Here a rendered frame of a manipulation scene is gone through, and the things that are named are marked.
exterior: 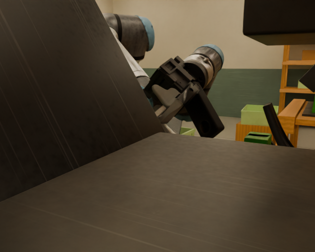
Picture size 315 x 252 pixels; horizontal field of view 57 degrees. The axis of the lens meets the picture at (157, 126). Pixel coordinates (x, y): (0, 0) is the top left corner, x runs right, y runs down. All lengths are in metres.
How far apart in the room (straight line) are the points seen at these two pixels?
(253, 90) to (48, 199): 7.55
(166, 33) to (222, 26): 1.59
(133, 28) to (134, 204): 0.85
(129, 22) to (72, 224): 0.88
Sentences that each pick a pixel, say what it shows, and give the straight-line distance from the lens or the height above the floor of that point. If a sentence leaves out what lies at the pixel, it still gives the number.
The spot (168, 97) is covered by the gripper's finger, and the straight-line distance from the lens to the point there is 0.48.
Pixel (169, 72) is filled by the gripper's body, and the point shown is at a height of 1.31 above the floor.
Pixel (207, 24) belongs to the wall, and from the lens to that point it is 8.09.
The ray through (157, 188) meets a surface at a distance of 0.20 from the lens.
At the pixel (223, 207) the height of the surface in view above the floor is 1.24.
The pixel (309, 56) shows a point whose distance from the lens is 7.00.
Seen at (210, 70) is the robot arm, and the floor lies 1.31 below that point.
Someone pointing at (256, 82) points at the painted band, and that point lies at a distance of 7.66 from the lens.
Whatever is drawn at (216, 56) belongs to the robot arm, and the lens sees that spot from 0.70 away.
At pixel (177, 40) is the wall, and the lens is 8.37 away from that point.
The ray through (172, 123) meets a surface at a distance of 1.64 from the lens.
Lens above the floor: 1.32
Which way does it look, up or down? 12 degrees down
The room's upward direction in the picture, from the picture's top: straight up
